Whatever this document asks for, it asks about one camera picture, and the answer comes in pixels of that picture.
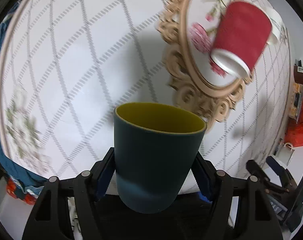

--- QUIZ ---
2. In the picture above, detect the dark teal plastic cup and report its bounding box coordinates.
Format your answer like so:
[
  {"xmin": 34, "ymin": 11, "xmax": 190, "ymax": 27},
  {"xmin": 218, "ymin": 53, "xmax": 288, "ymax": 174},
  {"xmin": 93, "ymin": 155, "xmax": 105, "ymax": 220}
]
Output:
[{"xmin": 113, "ymin": 102, "xmax": 207, "ymax": 213}]

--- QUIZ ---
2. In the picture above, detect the red paper cup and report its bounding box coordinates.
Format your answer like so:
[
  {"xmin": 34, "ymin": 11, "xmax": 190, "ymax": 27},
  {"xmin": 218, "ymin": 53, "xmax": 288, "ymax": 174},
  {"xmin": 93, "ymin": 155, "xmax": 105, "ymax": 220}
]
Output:
[{"xmin": 210, "ymin": 0, "xmax": 272, "ymax": 79}]

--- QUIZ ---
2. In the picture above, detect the white printed paper cup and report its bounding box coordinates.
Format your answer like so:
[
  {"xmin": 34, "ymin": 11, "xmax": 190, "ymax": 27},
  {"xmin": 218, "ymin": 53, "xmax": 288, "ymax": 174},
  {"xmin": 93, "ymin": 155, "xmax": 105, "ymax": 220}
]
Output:
[{"xmin": 263, "ymin": 7, "xmax": 283, "ymax": 44}]

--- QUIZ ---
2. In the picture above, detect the blue quilted blanket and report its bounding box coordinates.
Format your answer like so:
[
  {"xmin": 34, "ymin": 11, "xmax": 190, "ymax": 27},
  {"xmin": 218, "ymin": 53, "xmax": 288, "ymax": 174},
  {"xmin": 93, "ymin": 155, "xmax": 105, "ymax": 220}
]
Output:
[{"xmin": 0, "ymin": 2, "xmax": 47, "ymax": 205}]

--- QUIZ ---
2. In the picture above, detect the orange plastic bag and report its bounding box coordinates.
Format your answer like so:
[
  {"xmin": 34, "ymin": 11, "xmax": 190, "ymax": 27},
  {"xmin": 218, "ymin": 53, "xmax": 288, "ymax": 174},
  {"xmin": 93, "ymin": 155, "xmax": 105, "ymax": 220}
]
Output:
[{"xmin": 284, "ymin": 101, "xmax": 303, "ymax": 147}]

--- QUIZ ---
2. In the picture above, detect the white diamond pattern tablecloth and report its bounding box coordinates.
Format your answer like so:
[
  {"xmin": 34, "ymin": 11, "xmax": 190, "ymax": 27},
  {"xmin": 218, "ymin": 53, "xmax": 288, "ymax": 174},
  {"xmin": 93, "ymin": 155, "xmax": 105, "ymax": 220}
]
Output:
[{"xmin": 0, "ymin": 0, "xmax": 291, "ymax": 179}]

